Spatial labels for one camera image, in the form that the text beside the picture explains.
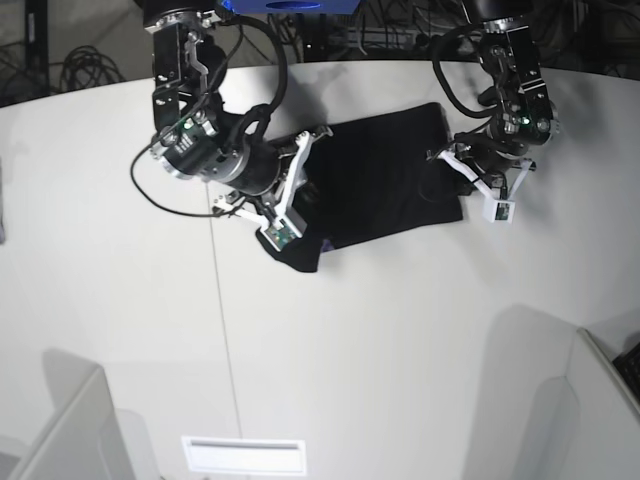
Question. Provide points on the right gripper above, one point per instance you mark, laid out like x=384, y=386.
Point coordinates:
x=255, y=166

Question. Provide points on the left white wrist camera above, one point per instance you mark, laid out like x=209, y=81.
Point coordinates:
x=499, y=202

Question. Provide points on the white partition panel left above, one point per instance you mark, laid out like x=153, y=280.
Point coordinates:
x=87, y=437

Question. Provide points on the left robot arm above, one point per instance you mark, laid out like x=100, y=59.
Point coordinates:
x=517, y=112

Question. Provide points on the blue box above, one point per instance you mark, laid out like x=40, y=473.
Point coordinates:
x=251, y=7

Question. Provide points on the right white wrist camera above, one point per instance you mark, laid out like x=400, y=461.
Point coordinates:
x=273, y=212

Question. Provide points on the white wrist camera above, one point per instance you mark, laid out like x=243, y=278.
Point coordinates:
x=273, y=212
x=499, y=202

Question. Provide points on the white partition panel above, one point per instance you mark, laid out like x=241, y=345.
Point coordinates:
x=584, y=424
x=87, y=437

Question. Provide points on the white partition panel right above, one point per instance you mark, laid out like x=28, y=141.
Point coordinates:
x=584, y=424

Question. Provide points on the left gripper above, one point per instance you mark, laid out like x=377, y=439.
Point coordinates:
x=484, y=155

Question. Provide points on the black T-shirt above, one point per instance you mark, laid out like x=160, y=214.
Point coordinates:
x=374, y=181

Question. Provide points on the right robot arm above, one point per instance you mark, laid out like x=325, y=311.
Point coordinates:
x=196, y=137

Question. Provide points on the black keyboard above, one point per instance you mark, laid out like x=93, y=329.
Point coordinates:
x=628, y=366

